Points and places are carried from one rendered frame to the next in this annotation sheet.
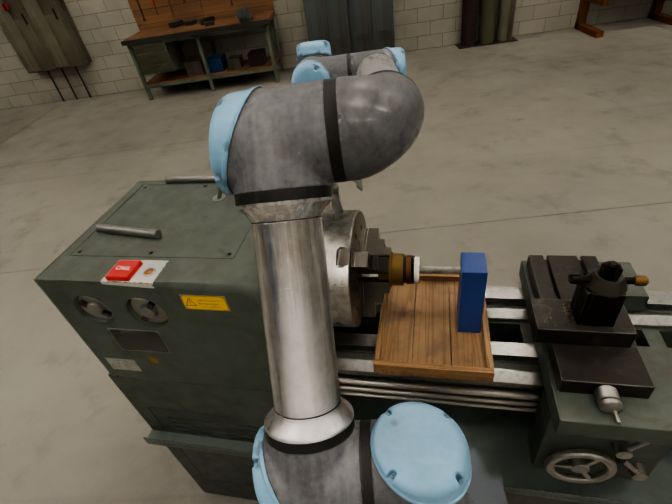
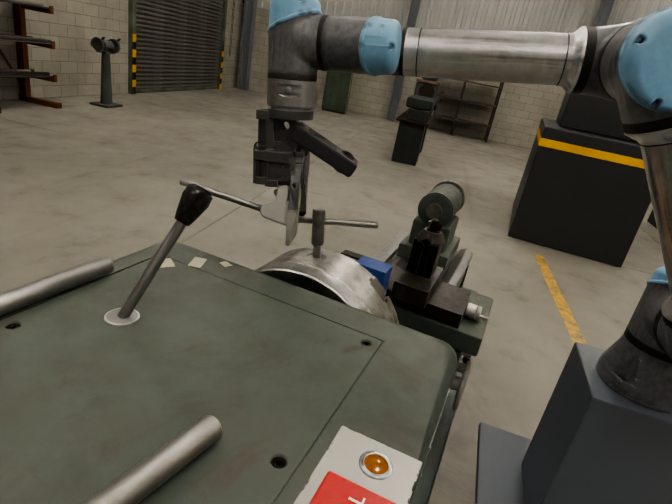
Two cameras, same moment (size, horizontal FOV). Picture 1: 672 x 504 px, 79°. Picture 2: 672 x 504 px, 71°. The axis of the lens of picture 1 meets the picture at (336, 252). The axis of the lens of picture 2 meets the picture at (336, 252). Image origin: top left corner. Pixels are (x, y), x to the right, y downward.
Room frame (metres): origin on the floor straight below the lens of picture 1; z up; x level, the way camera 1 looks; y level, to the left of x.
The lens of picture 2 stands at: (0.79, 0.72, 1.56)
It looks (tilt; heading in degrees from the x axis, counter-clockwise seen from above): 23 degrees down; 273
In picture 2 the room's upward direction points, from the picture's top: 11 degrees clockwise
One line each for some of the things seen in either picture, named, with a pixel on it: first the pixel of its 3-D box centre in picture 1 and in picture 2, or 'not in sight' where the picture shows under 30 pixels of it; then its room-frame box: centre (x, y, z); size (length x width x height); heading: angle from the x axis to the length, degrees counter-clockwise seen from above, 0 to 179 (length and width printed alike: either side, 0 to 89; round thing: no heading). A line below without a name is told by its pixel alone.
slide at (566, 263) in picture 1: (579, 315); (396, 285); (0.66, -0.59, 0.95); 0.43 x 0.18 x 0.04; 163
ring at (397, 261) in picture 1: (396, 269); not in sight; (0.80, -0.15, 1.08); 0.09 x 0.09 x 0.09; 73
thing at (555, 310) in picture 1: (578, 321); (417, 281); (0.60, -0.54, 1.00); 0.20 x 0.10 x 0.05; 73
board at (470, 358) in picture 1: (432, 320); not in sight; (0.78, -0.24, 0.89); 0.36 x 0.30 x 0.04; 163
